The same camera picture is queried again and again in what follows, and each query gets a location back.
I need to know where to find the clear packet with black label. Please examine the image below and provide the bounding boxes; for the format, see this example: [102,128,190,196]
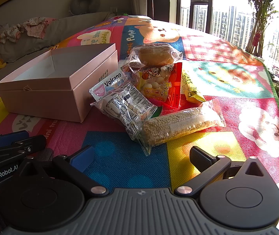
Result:
[91,83,158,141]

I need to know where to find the potted palm plant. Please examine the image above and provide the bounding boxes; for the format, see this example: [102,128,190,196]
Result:
[237,0,279,57]

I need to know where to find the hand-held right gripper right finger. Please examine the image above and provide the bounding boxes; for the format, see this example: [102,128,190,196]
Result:
[174,146,276,198]

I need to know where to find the colourful cartoon play mat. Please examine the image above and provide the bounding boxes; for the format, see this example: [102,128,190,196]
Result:
[0,15,279,196]

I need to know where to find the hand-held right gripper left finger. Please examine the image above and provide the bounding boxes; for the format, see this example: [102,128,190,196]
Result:
[19,145,109,198]

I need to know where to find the pink cardboard box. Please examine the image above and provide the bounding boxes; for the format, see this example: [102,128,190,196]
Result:
[0,43,119,123]

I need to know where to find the grey sofa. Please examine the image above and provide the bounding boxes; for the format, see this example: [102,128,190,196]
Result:
[0,11,153,103]

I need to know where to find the grain bar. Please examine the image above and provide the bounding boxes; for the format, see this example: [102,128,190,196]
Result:
[133,100,226,156]

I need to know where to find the black window frame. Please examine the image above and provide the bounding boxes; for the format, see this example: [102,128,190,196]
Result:
[176,0,214,34]

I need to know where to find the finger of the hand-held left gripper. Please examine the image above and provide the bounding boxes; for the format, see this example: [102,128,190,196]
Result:
[0,135,47,170]
[0,130,30,148]

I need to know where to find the orange cartoon snack packet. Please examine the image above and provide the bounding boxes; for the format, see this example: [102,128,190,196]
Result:
[133,62,183,109]

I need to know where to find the white label snack packet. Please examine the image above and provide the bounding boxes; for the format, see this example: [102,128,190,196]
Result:
[89,70,130,103]

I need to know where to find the brown bun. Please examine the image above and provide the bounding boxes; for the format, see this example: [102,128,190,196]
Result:
[126,43,183,69]

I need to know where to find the yellow snack bar packet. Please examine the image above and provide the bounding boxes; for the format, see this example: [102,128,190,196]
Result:
[180,70,207,104]

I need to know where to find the pile of pink clothes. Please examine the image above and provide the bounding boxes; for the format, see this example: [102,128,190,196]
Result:
[0,17,58,43]

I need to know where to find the grey neck pillow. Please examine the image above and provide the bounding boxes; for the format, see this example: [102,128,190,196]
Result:
[70,0,101,15]

